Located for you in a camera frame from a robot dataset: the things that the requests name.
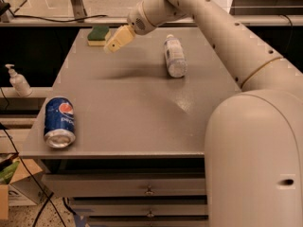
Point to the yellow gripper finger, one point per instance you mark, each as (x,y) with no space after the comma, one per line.
(123,36)

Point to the green and yellow sponge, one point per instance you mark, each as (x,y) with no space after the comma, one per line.
(98,36)

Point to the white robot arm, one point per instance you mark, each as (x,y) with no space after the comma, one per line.
(254,139)

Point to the blue pepsi can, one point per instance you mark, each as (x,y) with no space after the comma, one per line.
(59,129)

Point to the clear plastic water bottle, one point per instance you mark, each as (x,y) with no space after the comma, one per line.
(175,58)

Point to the grey drawer cabinet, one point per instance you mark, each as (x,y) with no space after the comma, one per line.
(130,115)

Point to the white pump soap dispenser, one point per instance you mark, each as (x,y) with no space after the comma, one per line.
(18,82)

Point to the black device at corner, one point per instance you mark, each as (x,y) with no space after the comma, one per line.
(4,7)

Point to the top grey drawer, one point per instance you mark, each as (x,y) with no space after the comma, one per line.
(125,185)

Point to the grey drawer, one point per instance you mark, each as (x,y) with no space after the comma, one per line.
(145,207)
(125,185)
(148,222)

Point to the cardboard box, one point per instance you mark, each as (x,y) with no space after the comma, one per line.
(25,187)

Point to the middle grey drawer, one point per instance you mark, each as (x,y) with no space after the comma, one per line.
(145,207)

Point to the bottom grey drawer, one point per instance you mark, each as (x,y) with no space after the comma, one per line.
(148,222)

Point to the left metal frame post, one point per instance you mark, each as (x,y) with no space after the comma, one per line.
(78,10)

